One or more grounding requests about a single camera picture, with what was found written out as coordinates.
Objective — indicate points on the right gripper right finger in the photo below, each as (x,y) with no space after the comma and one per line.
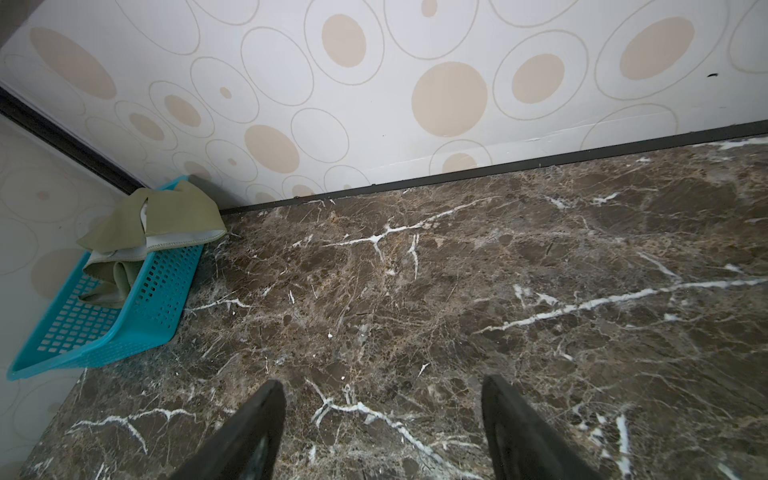
(521,444)

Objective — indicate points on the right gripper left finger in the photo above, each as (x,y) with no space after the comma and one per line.
(247,444)

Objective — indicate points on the teal plastic basket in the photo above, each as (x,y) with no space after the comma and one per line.
(74,334)

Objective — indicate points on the olive green skirt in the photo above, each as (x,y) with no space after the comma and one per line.
(147,221)

